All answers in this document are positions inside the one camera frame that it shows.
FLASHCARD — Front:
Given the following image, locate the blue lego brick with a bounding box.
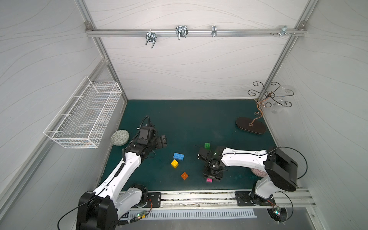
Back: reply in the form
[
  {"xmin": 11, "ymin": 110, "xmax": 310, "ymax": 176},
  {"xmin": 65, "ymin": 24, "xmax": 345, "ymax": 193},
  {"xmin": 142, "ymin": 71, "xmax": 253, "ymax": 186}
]
[{"xmin": 173, "ymin": 153, "xmax": 185, "ymax": 161}]

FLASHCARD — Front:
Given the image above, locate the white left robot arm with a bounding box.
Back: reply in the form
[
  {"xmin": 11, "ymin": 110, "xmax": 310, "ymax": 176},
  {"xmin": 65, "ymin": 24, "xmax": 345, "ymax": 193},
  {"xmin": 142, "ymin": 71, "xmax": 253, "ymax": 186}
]
[{"xmin": 76, "ymin": 135, "xmax": 167, "ymax": 230}]

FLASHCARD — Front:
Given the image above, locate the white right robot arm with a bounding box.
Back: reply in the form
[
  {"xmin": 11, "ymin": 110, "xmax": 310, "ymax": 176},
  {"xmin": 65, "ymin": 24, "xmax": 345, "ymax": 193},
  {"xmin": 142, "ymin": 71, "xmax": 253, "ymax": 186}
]
[{"xmin": 197, "ymin": 147, "xmax": 298, "ymax": 204}]

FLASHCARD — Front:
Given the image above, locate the orange lego brick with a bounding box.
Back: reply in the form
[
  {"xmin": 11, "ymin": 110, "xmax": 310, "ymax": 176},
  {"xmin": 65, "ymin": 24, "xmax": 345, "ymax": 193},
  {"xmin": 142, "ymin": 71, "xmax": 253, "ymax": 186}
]
[{"xmin": 181, "ymin": 172, "xmax": 189, "ymax": 180}]

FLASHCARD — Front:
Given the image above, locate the yellow lego brick left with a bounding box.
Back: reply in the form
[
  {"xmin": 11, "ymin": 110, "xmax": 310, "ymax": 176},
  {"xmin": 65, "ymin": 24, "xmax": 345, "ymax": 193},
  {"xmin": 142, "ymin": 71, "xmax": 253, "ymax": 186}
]
[{"xmin": 171, "ymin": 160, "xmax": 179, "ymax": 169}]

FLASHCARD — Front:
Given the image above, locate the green patterned round bowl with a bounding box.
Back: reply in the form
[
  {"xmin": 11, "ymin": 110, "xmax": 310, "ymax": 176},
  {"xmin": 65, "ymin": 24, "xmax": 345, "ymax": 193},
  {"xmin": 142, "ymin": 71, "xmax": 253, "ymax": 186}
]
[{"xmin": 110, "ymin": 130, "xmax": 129, "ymax": 146}]

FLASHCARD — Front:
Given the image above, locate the pink patterned round bowl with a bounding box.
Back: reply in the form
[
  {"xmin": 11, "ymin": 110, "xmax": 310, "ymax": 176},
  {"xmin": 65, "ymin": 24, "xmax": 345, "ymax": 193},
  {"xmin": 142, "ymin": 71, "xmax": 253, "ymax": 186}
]
[{"xmin": 251, "ymin": 168, "xmax": 267, "ymax": 177}]

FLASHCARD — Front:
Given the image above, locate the green mat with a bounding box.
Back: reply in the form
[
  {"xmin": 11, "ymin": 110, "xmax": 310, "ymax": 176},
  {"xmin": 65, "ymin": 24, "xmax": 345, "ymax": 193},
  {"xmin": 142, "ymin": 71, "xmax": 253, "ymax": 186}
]
[{"xmin": 119, "ymin": 100, "xmax": 275, "ymax": 191}]

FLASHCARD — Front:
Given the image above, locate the dark oval stand base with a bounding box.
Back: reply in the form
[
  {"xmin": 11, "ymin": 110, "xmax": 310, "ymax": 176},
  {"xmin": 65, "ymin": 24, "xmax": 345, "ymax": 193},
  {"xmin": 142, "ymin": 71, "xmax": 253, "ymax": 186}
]
[{"xmin": 235, "ymin": 117, "xmax": 267, "ymax": 134}]

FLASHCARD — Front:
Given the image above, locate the copper curled hook stand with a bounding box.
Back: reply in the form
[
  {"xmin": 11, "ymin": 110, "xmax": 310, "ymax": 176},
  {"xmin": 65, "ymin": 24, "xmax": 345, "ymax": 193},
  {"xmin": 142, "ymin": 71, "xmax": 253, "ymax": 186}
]
[{"xmin": 247, "ymin": 81, "xmax": 295, "ymax": 121}]

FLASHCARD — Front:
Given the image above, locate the metal U-bolt clamp left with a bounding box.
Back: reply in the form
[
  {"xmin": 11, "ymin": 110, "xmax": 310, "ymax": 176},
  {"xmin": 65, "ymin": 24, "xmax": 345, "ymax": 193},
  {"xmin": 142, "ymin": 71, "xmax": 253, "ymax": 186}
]
[{"xmin": 145, "ymin": 31, "xmax": 157, "ymax": 48}]

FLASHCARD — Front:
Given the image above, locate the metal u-bolt clamp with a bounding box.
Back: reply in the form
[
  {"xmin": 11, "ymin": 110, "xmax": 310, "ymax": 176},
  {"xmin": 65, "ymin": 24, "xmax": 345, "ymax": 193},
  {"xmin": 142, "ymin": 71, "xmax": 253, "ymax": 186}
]
[
  {"xmin": 145, "ymin": 31, "xmax": 157, "ymax": 48},
  {"xmin": 175, "ymin": 25, "xmax": 188, "ymax": 40}
]

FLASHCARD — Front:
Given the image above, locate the metal U-bolt clamp middle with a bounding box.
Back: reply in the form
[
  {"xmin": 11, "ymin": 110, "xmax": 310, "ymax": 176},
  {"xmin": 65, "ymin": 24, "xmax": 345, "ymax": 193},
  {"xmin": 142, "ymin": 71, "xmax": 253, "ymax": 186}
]
[{"xmin": 175, "ymin": 25, "xmax": 188, "ymax": 40}]

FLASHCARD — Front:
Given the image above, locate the aluminium top crossbar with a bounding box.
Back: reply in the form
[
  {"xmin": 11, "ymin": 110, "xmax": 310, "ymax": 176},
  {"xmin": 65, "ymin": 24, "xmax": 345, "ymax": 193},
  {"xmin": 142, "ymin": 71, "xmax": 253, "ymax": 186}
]
[{"xmin": 86, "ymin": 28, "xmax": 307, "ymax": 37}]

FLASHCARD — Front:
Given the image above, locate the metal clamp right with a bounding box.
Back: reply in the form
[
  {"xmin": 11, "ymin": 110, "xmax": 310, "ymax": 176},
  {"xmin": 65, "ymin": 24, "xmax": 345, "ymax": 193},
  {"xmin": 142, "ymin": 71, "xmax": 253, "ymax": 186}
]
[{"xmin": 270, "ymin": 26, "xmax": 296, "ymax": 37}]

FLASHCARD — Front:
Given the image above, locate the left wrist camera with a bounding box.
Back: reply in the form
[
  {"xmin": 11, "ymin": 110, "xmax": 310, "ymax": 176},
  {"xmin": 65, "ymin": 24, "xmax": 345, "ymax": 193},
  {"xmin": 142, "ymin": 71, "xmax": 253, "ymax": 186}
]
[{"xmin": 137, "ymin": 126, "xmax": 156, "ymax": 145}]

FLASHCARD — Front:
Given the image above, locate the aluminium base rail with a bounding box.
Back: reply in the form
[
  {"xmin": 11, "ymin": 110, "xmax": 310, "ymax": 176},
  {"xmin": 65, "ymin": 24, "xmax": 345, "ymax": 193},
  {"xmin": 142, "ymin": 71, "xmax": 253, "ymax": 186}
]
[{"xmin": 151, "ymin": 188, "xmax": 317, "ymax": 210}]

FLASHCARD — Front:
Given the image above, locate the white wire basket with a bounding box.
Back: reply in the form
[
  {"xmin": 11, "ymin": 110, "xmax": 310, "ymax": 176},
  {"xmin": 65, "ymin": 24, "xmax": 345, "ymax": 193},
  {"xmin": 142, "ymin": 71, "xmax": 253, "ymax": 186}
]
[{"xmin": 43, "ymin": 76, "xmax": 122, "ymax": 149}]

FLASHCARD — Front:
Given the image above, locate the white slotted cable duct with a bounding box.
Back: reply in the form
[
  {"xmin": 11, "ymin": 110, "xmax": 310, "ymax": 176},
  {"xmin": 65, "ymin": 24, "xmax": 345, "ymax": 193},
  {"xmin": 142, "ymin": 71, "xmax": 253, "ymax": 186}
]
[{"xmin": 143, "ymin": 209, "xmax": 257, "ymax": 220}]

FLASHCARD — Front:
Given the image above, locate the small metal bracket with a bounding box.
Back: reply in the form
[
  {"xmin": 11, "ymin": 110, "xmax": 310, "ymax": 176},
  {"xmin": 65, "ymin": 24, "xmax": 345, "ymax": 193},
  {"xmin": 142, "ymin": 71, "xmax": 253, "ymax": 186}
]
[{"xmin": 211, "ymin": 25, "xmax": 217, "ymax": 37}]

